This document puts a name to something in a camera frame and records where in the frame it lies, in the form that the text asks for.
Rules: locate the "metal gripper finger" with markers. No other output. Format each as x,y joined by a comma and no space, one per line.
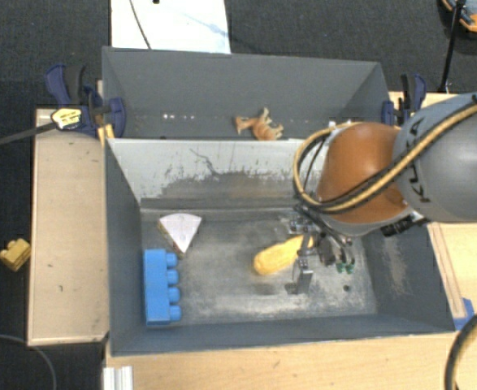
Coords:
301,276
296,226

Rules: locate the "yellow toy corn cob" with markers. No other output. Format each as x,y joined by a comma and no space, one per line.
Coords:
274,256

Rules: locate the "grey metal bin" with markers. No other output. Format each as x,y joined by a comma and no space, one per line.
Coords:
230,299

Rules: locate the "tan toy animal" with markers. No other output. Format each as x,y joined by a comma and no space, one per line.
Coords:
262,127

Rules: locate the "white toy cheese wedge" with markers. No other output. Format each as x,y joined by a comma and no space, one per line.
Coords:
181,230

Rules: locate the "blue toy building brick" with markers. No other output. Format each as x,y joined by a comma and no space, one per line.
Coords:
157,287

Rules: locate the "pale wood board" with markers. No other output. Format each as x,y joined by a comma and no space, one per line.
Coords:
67,234

